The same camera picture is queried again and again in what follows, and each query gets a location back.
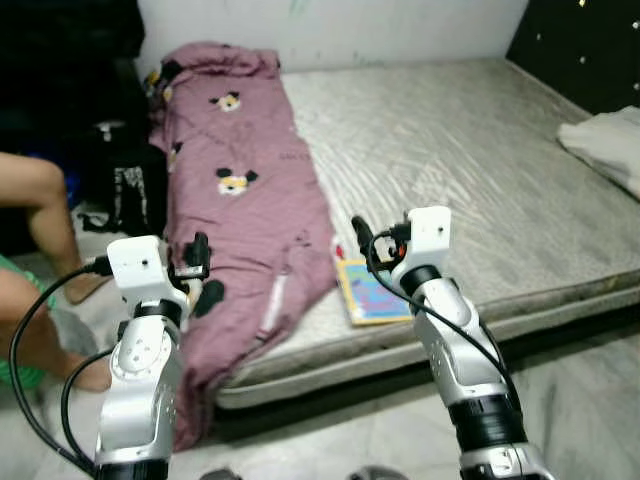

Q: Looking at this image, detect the black tufted headboard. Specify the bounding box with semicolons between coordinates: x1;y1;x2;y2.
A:
505;0;640;116

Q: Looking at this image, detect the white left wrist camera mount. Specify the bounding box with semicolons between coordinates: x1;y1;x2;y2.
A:
107;236;189;316

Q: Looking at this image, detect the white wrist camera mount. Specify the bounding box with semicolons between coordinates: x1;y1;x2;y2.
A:
390;207;453;293
107;236;189;316

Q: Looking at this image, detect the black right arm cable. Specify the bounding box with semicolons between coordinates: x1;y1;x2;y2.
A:
362;240;516;401

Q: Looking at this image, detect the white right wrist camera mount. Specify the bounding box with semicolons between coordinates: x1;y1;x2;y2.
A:
390;207;453;293

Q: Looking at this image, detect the black bag white print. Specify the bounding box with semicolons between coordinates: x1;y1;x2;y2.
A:
100;120;169;236

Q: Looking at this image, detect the purple cartoon print blanket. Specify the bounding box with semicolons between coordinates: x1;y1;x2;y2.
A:
148;42;339;451

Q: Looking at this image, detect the short black left arm cable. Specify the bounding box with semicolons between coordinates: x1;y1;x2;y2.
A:
60;348;116;466

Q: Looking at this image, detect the white lettered pillow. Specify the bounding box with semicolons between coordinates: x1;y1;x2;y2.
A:
557;105;640;196

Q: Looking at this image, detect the grey quilted mattress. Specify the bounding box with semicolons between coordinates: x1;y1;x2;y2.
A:
215;57;640;411

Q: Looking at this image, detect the colourful picture book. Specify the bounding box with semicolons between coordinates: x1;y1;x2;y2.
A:
335;258;413;327

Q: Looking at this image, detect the long black left arm cable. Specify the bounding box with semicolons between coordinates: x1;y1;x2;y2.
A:
8;262;113;471

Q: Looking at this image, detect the person in grey shorts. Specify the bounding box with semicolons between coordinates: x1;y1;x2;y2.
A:
0;152;113;393

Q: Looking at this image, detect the grey robot right leg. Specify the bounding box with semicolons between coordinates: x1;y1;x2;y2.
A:
345;465;409;480

